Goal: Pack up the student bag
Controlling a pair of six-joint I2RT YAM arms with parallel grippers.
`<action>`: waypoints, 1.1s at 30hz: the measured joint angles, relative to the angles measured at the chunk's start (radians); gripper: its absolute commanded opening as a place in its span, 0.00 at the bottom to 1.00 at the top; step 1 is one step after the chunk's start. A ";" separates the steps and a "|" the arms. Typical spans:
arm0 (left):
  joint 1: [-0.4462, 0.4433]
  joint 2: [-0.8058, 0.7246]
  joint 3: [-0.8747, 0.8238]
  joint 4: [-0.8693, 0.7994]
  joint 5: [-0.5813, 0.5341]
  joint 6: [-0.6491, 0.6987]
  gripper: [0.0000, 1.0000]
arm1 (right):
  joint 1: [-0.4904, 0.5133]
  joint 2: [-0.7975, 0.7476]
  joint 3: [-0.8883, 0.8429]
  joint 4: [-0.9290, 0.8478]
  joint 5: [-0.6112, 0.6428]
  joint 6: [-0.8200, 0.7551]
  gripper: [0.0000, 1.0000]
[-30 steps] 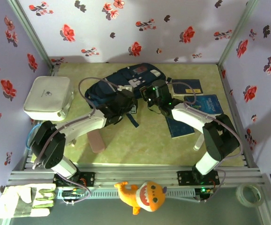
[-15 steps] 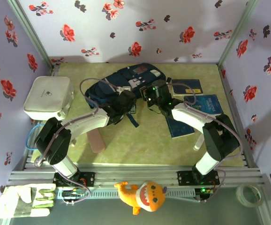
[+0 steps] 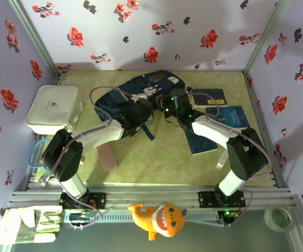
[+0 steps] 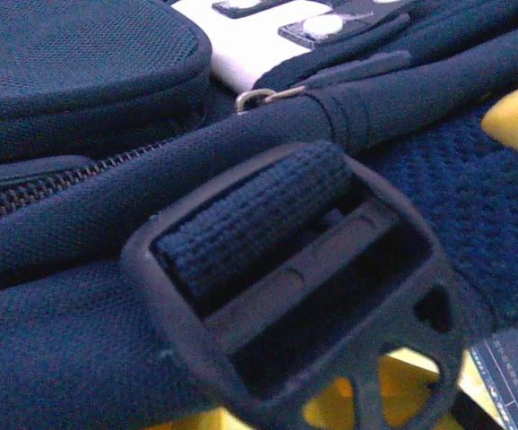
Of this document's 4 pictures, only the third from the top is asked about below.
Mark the grey left arm cable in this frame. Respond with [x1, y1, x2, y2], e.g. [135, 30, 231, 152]
[37, 86, 142, 229]

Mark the pink pencil case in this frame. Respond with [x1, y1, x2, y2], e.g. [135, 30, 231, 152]
[96, 143, 118, 172]

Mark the dark blue book yellow label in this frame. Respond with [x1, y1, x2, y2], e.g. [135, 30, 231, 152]
[184, 130, 219, 156]
[189, 88, 228, 109]

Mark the white plastic box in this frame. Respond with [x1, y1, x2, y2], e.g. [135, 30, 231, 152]
[25, 85, 83, 137]

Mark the clear tape roll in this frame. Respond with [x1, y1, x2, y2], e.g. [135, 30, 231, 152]
[263, 204, 296, 233]

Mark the navy blue backpack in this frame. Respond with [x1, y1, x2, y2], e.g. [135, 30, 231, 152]
[93, 69, 188, 142]

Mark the blue Little Prince book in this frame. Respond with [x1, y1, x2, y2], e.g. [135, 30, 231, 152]
[205, 106, 251, 131]

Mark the grey metal frame post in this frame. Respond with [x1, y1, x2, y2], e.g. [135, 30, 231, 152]
[243, 0, 291, 76]
[7, 0, 60, 79]

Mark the white and green work glove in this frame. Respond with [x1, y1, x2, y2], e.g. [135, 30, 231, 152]
[0, 205, 63, 245]

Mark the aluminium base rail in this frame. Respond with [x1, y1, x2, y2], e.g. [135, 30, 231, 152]
[8, 183, 303, 211]

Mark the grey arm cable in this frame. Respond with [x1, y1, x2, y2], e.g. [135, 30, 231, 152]
[37, 86, 142, 229]
[187, 90, 273, 228]

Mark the orange shark plush toy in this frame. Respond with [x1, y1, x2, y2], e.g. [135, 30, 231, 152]
[127, 202, 188, 242]

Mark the grey right arm cable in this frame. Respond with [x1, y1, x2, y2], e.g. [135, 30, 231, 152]
[187, 90, 273, 228]

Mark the blue stethoscope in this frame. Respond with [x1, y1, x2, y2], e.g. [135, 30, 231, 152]
[28, 138, 86, 188]

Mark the small controller board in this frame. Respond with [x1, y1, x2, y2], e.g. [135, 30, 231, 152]
[69, 211, 96, 223]
[218, 208, 240, 226]

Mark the white tube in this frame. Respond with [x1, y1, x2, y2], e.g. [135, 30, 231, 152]
[216, 149, 230, 170]

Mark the white slotted cable duct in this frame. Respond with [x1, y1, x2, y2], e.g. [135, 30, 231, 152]
[63, 209, 219, 224]

